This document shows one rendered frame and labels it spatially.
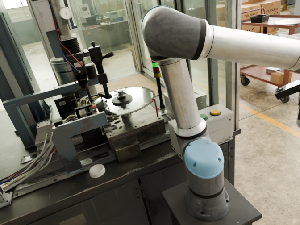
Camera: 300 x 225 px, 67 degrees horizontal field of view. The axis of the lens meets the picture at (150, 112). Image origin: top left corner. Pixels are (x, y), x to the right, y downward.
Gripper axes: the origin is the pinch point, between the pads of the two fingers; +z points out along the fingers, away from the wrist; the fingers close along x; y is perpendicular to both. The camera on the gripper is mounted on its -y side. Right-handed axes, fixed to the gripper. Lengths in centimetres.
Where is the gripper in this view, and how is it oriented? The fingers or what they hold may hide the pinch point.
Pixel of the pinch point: (297, 123)
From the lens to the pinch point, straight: 100.8
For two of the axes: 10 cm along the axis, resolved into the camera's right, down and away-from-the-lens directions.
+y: 8.6, 1.0, -5.0
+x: 4.8, -4.8, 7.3
